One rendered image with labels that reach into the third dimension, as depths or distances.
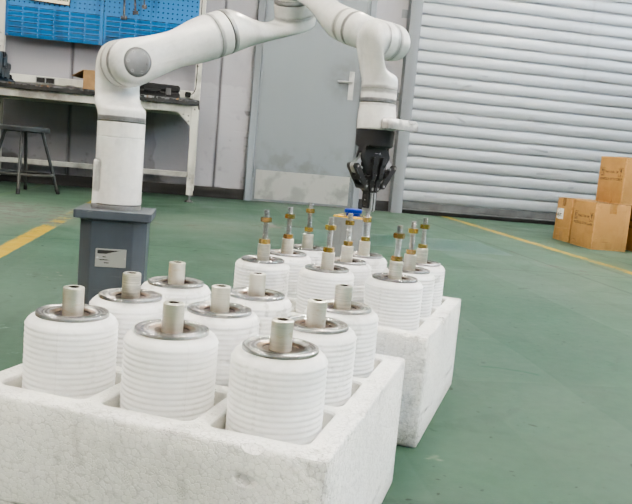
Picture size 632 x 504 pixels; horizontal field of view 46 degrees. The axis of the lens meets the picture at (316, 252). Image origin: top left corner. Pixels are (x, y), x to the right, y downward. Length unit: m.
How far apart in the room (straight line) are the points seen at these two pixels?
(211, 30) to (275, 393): 1.01
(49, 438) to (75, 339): 0.10
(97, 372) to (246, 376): 0.18
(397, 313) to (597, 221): 3.92
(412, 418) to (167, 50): 0.83
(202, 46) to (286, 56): 4.98
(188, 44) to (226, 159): 4.94
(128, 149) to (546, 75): 5.86
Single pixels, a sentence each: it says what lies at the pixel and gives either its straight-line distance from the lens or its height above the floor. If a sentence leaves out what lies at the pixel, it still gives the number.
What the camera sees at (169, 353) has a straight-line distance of 0.74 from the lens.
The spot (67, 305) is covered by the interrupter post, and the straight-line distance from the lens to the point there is 0.83.
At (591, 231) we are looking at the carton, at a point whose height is 0.11.
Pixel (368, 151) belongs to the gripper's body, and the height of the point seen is 0.46.
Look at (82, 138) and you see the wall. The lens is 6.54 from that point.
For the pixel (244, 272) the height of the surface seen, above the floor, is 0.23.
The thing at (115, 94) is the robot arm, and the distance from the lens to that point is 1.55.
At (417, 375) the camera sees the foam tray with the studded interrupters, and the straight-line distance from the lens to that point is 1.19.
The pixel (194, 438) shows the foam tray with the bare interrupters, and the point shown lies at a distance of 0.71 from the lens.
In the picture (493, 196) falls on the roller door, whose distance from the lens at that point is 6.91.
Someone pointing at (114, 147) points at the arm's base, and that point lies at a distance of 1.50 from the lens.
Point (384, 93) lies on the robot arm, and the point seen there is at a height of 0.57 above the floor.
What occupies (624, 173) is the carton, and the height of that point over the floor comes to 0.50.
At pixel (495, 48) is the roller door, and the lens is 6.92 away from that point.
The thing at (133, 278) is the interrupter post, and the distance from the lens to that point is 0.93.
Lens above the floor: 0.44
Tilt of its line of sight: 7 degrees down
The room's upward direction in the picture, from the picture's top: 5 degrees clockwise
